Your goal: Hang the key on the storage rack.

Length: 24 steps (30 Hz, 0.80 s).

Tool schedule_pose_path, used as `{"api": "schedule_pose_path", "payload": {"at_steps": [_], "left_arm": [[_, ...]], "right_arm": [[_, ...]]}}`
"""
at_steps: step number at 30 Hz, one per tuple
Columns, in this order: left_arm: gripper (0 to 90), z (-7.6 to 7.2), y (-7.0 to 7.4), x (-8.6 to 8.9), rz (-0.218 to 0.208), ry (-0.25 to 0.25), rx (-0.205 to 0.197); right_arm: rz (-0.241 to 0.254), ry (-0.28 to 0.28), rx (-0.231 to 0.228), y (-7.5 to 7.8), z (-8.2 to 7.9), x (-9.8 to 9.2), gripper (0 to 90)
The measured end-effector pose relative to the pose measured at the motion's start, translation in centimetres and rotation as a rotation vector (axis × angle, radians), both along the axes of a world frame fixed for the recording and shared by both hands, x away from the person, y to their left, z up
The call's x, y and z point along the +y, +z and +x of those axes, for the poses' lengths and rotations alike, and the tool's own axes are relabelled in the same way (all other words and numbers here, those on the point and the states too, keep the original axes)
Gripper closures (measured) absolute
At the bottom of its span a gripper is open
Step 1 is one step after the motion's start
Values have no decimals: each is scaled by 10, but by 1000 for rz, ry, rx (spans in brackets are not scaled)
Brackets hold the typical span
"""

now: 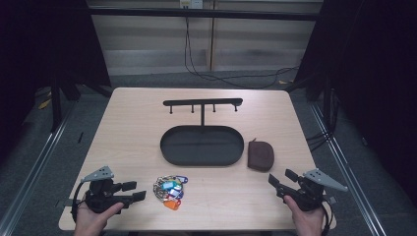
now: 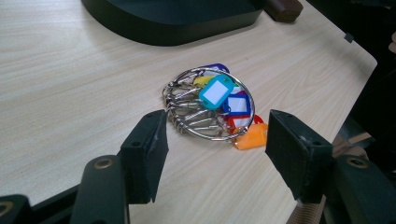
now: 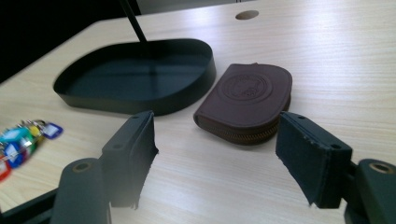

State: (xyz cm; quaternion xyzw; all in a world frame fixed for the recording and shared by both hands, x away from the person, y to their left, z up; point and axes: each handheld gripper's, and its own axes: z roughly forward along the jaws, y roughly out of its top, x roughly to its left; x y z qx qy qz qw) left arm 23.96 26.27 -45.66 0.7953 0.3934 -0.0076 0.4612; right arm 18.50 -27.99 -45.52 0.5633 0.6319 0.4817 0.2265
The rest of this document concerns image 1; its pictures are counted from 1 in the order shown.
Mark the dark curtain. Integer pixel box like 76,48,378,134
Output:
0,0,113,165
293,0,417,207

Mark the bunch of colourful key tags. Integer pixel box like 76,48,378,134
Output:
152,174,190,211

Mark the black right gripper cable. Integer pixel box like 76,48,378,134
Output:
320,201,334,236

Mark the long black wall cable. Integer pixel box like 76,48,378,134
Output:
183,16,301,90

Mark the person's left hand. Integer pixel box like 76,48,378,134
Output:
73,201,126,236

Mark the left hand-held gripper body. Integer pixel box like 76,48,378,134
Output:
81,165,135,214

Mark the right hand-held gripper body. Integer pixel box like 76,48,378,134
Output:
275,167,349,212

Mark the black key rack with tray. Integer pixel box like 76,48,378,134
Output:
159,97,246,167

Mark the person's right hand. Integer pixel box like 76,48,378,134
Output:
282,195,328,236

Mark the black horizontal frame bar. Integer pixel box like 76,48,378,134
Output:
86,7,325,23

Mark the brown zip pouch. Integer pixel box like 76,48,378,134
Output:
247,138,275,173

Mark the bundle of black floor cables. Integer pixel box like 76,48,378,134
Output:
305,88,341,152

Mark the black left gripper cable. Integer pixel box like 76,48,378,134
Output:
71,181,89,223

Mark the metal floor rail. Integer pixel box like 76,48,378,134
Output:
309,101,388,236
0,97,79,236

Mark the black metal stand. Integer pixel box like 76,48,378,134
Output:
48,74,64,133

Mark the yellow floor tape piece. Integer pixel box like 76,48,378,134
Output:
37,97,53,110

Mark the white wall socket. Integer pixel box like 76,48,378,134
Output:
178,0,205,10

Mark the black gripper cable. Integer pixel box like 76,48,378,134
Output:
71,181,89,223
320,201,334,236

